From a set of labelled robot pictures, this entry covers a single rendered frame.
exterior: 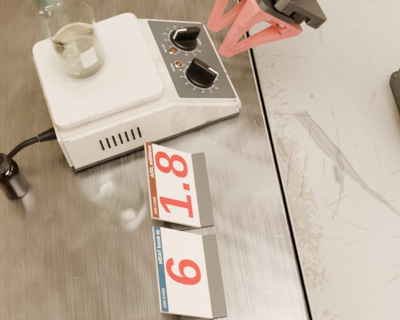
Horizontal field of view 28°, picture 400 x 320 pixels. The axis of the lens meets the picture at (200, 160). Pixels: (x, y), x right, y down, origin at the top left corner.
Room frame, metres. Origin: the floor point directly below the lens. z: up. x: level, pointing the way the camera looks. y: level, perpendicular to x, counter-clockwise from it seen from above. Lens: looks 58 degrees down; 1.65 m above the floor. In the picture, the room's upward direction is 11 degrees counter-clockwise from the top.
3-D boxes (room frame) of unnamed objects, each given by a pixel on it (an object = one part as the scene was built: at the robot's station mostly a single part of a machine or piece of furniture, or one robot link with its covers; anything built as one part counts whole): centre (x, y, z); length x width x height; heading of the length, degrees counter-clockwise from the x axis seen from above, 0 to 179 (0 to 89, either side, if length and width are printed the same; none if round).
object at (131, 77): (0.54, 0.09, 0.98); 0.12 x 0.12 x 0.01; 10
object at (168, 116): (0.55, 0.06, 0.94); 0.22 x 0.13 x 0.08; 100
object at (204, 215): (0.42, 0.03, 0.92); 0.09 x 0.06 x 0.04; 177
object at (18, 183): (0.47, 0.21, 0.93); 0.03 x 0.03 x 0.07
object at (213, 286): (0.32, 0.03, 0.92); 0.09 x 0.06 x 0.04; 177
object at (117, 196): (0.43, 0.09, 0.91); 0.06 x 0.06 x 0.02
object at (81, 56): (0.55, 0.10, 1.02); 0.06 x 0.05 x 0.08; 54
